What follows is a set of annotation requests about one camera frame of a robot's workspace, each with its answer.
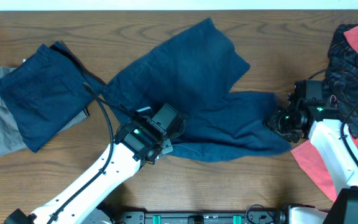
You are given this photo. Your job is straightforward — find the blue denim shorts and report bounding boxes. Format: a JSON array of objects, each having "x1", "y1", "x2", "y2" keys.
[{"x1": 102, "y1": 19, "x2": 290, "y2": 162}]

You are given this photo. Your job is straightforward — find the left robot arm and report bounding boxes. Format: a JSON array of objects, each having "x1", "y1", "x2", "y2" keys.
[{"x1": 4, "y1": 114, "x2": 186, "y2": 224}]

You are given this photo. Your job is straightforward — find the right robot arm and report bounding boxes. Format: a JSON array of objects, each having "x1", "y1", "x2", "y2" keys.
[{"x1": 264, "y1": 101, "x2": 358, "y2": 223}]

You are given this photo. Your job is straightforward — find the black patterned garment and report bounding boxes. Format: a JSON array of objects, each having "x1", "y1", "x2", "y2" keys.
[{"x1": 325, "y1": 24, "x2": 358, "y2": 139}]

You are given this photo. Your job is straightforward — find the folded navy blue garment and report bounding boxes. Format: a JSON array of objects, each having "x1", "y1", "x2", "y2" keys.
[{"x1": 0, "y1": 41, "x2": 105, "y2": 152}]

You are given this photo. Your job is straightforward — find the folded grey garment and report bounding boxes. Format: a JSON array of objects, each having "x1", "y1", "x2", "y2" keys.
[{"x1": 0, "y1": 67, "x2": 89, "y2": 156}]

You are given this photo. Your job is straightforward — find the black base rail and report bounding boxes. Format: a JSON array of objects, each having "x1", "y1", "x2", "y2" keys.
[{"x1": 116, "y1": 208, "x2": 278, "y2": 224}]

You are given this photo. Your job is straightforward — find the left black cable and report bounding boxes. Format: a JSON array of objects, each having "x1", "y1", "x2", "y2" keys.
[{"x1": 45, "y1": 82, "x2": 133, "y2": 224}]

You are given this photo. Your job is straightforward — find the black cable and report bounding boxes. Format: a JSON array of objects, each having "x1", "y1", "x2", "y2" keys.
[
  {"x1": 307, "y1": 55, "x2": 358, "y2": 194},
  {"x1": 45, "y1": 82, "x2": 133, "y2": 224}
]

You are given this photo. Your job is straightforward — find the right black cable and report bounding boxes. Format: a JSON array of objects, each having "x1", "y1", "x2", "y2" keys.
[{"x1": 307, "y1": 55, "x2": 358, "y2": 194}]

